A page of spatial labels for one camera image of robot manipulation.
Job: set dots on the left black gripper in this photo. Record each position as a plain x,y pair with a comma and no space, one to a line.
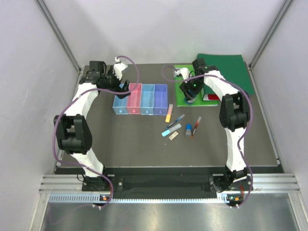
118,82

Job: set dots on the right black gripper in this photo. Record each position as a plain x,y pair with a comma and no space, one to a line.
185,86

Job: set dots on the blue slime jar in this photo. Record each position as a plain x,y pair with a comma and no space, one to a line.
191,100

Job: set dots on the light green folder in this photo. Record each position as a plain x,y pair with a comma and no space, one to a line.
180,99

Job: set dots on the pink drawer box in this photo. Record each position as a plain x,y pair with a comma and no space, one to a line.
134,99

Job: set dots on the red folder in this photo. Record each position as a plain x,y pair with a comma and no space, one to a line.
213,97

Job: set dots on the purple drawer box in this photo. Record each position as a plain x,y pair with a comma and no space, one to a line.
160,99

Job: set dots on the dark green binder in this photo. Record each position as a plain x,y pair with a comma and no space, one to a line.
233,68

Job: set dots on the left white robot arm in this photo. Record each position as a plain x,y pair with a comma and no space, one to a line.
73,133

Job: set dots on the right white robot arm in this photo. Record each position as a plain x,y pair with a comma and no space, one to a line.
234,116

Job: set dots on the dark blue pen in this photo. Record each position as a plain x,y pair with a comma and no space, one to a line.
176,121

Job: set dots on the red pen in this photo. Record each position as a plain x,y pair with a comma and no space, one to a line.
196,125

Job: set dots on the orange highlighter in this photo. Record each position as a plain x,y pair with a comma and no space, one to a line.
169,112

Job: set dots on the grey blue glue stick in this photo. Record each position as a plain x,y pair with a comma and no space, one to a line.
188,132

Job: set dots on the beige eraser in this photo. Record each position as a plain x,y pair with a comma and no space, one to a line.
173,135

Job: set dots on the light blue highlighter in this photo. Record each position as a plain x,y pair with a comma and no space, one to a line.
170,130

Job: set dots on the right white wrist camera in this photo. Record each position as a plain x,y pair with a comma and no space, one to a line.
184,72

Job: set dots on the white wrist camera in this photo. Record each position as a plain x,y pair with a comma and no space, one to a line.
119,67
184,72

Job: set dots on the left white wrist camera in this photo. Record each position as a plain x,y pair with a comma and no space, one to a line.
119,67

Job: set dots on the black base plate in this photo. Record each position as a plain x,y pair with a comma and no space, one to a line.
175,183

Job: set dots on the aluminium front rail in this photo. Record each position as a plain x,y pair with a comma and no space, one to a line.
262,183

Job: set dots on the grey slotted cable duct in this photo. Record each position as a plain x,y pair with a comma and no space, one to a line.
102,198

